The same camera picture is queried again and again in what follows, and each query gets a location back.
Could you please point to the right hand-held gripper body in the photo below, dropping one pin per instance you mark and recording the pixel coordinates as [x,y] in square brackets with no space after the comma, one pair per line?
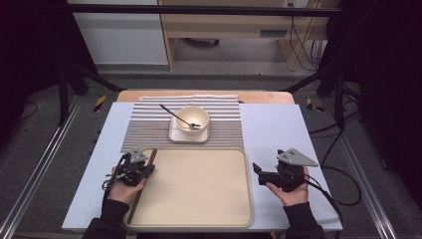
[290,174]

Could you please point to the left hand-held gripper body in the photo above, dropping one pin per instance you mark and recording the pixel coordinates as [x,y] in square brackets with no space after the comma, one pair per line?
[132,169]

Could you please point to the brown wooden chopsticks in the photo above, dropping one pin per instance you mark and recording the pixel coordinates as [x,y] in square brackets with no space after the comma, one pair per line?
[134,207]

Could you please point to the beige plastic tray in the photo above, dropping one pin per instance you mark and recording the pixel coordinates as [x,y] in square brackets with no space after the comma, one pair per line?
[199,189]

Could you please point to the cream bowl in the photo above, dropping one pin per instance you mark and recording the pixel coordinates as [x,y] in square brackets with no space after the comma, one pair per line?
[195,114]

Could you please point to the person's right hand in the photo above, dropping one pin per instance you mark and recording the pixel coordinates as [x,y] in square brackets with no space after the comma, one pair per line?
[295,198]

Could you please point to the person's left hand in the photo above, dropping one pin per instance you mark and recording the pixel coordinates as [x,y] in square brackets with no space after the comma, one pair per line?
[124,193]

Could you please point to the striped woven placemat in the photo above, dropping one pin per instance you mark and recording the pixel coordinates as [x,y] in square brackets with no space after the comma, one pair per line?
[146,132]

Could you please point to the pale blue board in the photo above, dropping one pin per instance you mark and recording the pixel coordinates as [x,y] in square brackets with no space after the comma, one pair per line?
[272,132]

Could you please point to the white square plate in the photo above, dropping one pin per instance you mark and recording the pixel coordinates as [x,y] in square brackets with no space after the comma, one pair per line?
[189,137]

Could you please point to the yellow-black floor tape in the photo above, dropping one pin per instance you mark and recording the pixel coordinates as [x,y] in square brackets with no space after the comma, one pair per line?
[99,103]
[313,105]

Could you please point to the wooden table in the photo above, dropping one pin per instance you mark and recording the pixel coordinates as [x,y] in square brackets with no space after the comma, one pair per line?
[265,97]

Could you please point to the black metal stand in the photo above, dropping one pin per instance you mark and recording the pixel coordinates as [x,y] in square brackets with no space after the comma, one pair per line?
[338,96]
[63,96]

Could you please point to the white cabinet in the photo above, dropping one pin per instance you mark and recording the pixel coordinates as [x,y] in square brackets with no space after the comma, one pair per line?
[122,36]

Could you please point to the light wooden desk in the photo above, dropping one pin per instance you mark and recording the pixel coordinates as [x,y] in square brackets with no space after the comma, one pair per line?
[232,25]

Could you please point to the aluminium floor rail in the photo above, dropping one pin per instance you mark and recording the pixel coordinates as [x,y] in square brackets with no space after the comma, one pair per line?
[40,166]
[361,179]

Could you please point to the black horizontal frame bar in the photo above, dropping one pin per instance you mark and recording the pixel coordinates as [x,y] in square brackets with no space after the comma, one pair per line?
[199,10]

